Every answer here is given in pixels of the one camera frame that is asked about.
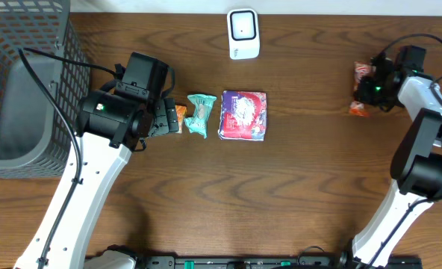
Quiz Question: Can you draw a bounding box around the red Top chocolate bar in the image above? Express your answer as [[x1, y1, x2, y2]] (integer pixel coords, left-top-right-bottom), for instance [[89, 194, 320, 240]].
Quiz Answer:
[[349, 61, 375, 117]]

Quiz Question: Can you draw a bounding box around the orange white snack packet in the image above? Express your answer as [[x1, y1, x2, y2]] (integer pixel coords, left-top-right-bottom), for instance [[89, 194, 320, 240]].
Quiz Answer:
[[175, 105, 187, 134]]

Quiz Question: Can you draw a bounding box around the teal snack packet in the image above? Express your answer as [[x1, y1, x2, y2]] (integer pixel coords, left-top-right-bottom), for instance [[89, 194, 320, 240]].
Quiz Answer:
[[184, 94, 217, 138]]

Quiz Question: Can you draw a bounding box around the purple red snack bag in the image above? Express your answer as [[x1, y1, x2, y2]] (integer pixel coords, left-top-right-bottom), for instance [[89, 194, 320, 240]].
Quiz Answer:
[[218, 90, 267, 141]]

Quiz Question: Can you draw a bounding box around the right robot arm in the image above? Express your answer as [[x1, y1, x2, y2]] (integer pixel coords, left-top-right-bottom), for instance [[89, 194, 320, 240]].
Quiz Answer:
[[345, 46, 442, 268]]

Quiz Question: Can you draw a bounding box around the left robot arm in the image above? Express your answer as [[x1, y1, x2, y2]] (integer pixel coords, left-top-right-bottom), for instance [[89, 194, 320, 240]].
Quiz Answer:
[[15, 52, 178, 269]]

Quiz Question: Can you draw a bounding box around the white barcode scanner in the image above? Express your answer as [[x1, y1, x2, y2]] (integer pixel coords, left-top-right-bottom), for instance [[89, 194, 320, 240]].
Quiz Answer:
[[226, 8, 261, 60]]

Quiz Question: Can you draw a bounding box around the grey plastic mesh basket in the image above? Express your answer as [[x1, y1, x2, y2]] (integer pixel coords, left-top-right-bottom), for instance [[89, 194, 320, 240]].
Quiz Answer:
[[0, 0, 90, 178]]

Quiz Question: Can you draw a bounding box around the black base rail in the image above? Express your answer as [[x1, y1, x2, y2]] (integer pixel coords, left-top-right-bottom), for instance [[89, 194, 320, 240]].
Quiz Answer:
[[142, 255, 423, 269]]

